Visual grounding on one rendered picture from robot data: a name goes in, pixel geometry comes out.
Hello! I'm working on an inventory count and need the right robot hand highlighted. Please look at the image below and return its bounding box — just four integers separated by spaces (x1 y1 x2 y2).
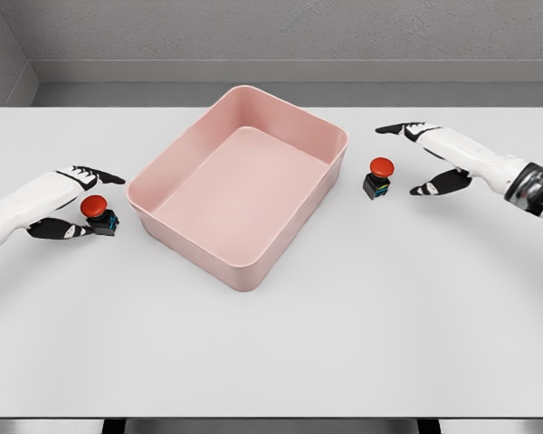
375 121 502 197

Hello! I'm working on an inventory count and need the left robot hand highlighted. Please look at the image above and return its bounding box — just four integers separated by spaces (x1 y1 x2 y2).
11 165 127 241

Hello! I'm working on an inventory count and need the pink rectangular basket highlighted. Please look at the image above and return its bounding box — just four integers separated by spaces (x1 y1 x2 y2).
126 85 349 293

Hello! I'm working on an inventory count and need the red button industrial switch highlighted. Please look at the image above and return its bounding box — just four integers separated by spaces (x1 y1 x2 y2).
81 194 119 238
361 156 396 200

